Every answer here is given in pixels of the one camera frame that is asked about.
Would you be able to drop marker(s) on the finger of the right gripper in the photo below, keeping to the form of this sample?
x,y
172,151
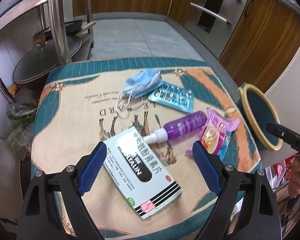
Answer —
x,y
275,129

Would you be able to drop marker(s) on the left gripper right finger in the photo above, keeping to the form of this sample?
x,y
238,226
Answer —
x,y
258,218

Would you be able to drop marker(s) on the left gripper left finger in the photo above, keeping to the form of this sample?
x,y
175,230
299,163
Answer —
x,y
39,217

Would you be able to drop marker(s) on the pink snack wrapper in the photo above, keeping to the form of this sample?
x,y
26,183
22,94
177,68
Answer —
x,y
216,133

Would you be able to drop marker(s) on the purple spray bottle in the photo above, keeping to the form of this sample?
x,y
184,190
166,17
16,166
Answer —
x,y
177,128

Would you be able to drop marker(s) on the blue foil sachet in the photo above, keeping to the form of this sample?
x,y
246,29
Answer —
x,y
173,96

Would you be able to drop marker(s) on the white green medicine box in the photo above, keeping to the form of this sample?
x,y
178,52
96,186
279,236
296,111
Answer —
x,y
139,175

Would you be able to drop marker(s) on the blue surgical face mask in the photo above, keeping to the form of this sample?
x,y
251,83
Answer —
x,y
138,86

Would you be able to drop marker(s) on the wooden kitchen cabinets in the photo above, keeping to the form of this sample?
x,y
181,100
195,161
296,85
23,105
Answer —
x,y
263,43

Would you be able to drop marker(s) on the person's right hand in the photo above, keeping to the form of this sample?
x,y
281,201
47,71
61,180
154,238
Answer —
x,y
294,183

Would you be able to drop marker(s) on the teal bin with yellow rim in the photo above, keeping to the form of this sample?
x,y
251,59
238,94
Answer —
x,y
257,111

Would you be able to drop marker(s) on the bag of green vegetables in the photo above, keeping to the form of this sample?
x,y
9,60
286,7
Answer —
x,y
22,117

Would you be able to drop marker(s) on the teal and cream quilted mat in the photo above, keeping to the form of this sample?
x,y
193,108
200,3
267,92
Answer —
x,y
77,110

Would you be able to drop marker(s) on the stainless steel oven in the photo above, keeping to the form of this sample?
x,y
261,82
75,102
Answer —
x,y
213,22

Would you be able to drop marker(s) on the round dark pan lid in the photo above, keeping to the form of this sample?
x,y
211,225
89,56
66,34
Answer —
x,y
36,64

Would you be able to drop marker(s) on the stainless steel shelf rack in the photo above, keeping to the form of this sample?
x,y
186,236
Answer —
x,y
20,20

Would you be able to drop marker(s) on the black pan with wooden handle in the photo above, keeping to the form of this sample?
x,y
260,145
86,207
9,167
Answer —
x,y
72,28

